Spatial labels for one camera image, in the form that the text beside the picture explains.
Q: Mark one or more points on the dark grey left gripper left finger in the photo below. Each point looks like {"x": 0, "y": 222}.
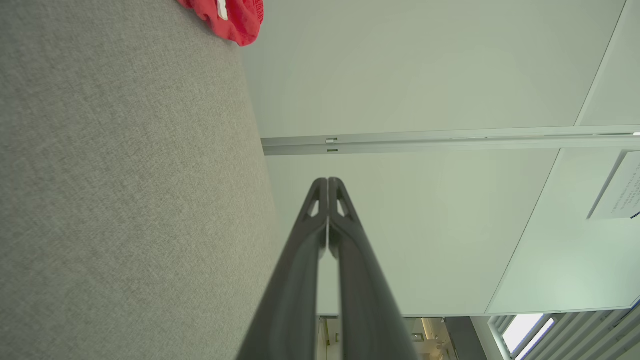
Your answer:
{"x": 292, "y": 295}

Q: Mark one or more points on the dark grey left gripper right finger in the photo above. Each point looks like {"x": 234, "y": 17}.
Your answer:
{"x": 367, "y": 300}

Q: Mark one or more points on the grey window blind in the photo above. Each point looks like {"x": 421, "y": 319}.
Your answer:
{"x": 575, "y": 335}

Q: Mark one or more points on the grey metal partition post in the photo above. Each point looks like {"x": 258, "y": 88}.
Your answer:
{"x": 450, "y": 141}

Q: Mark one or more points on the white paper wall notice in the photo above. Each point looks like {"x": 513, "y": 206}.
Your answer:
{"x": 620, "y": 190}

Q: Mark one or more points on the red shorts with white stripe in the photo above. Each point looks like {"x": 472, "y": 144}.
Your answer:
{"x": 235, "y": 20}

